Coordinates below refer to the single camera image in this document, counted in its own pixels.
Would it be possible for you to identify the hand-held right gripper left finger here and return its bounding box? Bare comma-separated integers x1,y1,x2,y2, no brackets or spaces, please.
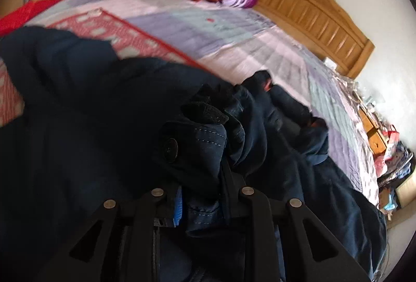
42,186,183,282

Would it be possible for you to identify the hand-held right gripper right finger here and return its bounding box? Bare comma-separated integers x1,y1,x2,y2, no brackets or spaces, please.
221,160,372,282

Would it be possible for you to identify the dark navy jacket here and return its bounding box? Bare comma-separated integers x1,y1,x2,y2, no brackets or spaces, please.
0,25,389,282

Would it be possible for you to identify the wooden nightstand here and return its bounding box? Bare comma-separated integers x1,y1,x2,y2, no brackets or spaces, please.
357,103,389,156

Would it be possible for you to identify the pink bag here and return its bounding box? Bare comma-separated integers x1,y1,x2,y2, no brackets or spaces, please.
374,126,401,179

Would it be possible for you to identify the cardboard box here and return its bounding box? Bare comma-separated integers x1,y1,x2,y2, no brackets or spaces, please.
395,178,416,208

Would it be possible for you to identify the red checked cloth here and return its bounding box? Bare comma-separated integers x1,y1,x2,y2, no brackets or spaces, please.
0,7,209,127

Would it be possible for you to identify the wooden headboard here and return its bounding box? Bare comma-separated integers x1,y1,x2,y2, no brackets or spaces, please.
208,0,376,79

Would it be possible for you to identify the bright red cloth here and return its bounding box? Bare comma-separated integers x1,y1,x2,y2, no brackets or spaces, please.
0,0,63,37

